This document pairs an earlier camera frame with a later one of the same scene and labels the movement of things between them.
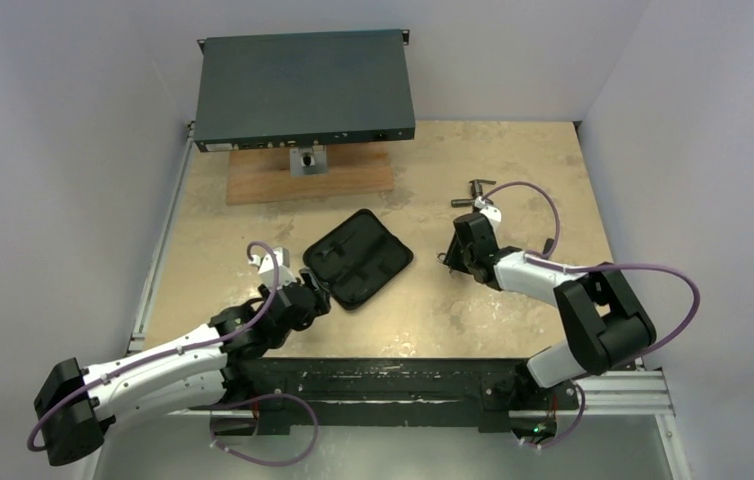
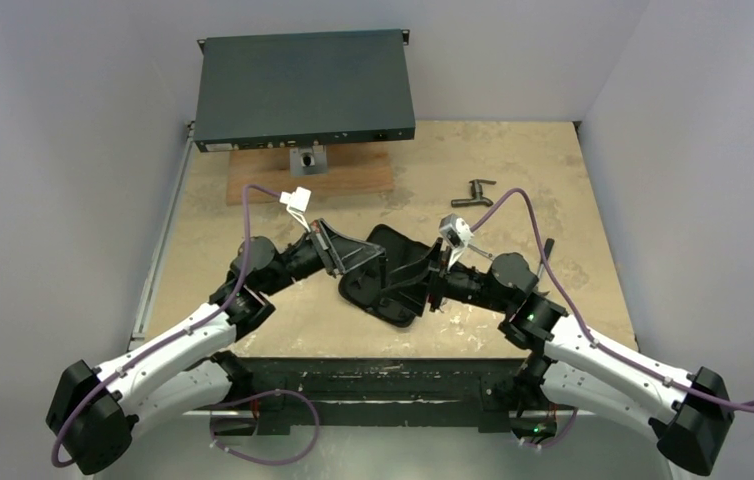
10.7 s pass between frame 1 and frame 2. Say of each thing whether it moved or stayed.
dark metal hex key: stayed
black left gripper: moved
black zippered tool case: moved
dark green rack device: stayed
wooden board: stayed
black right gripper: moved
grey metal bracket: stayed
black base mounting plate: stayed
